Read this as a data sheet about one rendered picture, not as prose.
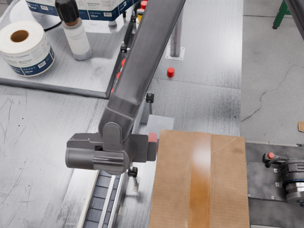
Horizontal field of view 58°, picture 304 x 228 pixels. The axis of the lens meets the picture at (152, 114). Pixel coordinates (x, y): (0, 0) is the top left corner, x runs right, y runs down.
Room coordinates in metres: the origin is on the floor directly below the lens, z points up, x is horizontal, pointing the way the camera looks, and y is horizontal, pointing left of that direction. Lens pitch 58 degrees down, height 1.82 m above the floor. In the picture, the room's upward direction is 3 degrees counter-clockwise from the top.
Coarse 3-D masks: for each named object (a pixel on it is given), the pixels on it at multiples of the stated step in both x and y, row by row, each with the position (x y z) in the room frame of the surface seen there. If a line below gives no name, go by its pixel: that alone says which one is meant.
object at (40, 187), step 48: (192, 0) 1.36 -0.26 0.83; (240, 0) 1.33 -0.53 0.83; (192, 48) 0.98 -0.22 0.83; (240, 48) 0.97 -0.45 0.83; (0, 96) 0.75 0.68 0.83; (48, 96) 0.74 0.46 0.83; (192, 96) 0.69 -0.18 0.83; (240, 96) 0.68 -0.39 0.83; (0, 144) 0.51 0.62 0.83; (48, 144) 0.50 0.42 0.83; (0, 192) 0.31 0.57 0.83; (48, 192) 0.30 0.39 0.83; (144, 192) 0.28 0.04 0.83
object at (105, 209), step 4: (112, 176) 0.30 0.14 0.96; (112, 180) 0.29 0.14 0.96; (112, 184) 0.28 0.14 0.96; (112, 188) 0.27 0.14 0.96; (108, 192) 0.25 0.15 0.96; (108, 196) 0.24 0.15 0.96; (108, 200) 0.23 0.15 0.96; (104, 204) 0.22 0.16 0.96; (108, 204) 0.22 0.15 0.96; (104, 208) 0.20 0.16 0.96; (104, 212) 0.19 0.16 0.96; (104, 216) 0.18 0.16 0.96; (100, 220) 0.17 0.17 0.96; (104, 220) 0.17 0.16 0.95; (100, 224) 0.16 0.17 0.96
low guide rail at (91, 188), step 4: (96, 172) 0.34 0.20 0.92; (96, 176) 0.32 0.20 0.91; (92, 180) 0.31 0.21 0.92; (92, 184) 0.30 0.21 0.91; (92, 188) 0.28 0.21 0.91; (88, 192) 0.27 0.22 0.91; (92, 192) 0.27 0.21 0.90; (88, 196) 0.26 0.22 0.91; (88, 200) 0.24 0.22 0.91; (84, 204) 0.23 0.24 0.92; (88, 204) 0.23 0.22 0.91; (84, 208) 0.22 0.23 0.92; (84, 212) 0.21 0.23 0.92; (84, 216) 0.19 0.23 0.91; (80, 220) 0.18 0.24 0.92; (84, 220) 0.19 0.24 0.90; (80, 224) 0.17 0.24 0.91
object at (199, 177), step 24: (168, 144) 0.33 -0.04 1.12; (192, 144) 0.33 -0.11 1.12; (216, 144) 0.32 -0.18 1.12; (240, 144) 0.32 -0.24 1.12; (168, 168) 0.26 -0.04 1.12; (192, 168) 0.26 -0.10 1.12; (216, 168) 0.25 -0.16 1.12; (240, 168) 0.25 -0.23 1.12; (168, 192) 0.20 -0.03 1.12; (192, 192) 0.19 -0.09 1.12; (216, 192) 0.19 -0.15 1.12; (240, 192) 0.19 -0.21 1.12; (168, 216) 0.14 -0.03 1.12; (192, 216) 0.14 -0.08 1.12; (216, 216) 0.13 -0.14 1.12; (240, 216) 0.13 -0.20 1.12
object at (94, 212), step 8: (104, 176) 0.33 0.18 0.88; (96, 184) 0.31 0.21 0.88; (104, 184) 0.31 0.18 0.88; (96, 192) 0.28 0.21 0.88; (104, 192) 0.28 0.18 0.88; (112, 192) 0.28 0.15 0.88; (96, 200) 0.25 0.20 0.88; (104, 200) 0.25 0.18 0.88; (112, 200) 0.25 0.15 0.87; (88, 208) 0.23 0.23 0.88; (96, 208) 0.23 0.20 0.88; (88, 216) 0.20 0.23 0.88; (96, 216) 0.20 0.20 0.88; (88, 224) 0.18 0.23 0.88; (96, 224) 0.17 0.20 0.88; (104, 224) 0.17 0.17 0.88
